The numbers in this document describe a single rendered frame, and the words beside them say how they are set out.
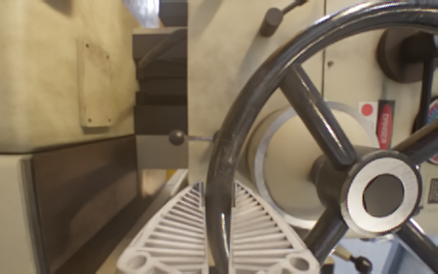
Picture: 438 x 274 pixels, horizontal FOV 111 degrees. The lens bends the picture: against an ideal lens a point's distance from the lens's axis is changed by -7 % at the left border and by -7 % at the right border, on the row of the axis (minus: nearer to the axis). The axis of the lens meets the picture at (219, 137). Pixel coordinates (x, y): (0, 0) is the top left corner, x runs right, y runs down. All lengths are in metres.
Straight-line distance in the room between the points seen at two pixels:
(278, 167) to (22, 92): 0.66
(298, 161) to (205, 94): 0.23
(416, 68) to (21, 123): 0.98
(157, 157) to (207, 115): 0.79
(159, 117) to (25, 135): 0.62
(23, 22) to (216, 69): 0.54
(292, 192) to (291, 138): 0.09
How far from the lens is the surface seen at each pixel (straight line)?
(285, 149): 0.28
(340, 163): 0.21
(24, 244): 0.78
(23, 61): 0.70
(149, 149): 1.13
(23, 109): 0.67
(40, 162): 0.68
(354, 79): 0.49
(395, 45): 0.55
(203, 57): 0.40
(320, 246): 0.23
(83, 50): 0.82
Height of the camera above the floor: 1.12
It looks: level
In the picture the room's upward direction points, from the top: 90 degrees clockwise
